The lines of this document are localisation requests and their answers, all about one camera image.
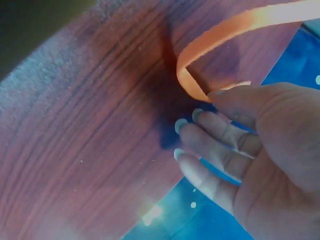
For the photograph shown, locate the person's right hand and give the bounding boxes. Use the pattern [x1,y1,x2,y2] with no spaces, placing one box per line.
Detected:
[173,82,320,240]

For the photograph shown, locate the orange strap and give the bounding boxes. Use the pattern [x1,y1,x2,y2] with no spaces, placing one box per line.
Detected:
[176,0,320,103]

